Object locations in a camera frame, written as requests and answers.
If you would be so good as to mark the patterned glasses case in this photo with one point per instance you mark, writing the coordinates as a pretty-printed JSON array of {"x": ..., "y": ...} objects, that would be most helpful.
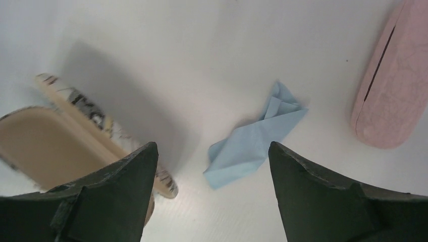
[{"x": 55, "y": 146}]

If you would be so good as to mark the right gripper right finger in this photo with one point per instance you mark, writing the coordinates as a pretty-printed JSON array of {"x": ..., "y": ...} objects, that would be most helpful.
[{"x": 319, "y": 204}]

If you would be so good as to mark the light blue cloth right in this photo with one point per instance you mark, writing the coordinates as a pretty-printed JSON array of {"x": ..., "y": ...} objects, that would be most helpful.
[{"x": 246, "y": 148}]

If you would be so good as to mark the pink glasses case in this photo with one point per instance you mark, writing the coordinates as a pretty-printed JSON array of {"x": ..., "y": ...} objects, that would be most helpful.
[{"x": 393, "y": 92}]

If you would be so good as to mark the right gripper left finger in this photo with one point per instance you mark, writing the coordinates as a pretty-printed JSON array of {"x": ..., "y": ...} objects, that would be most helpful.
[{"x": 110, "y": 204}]

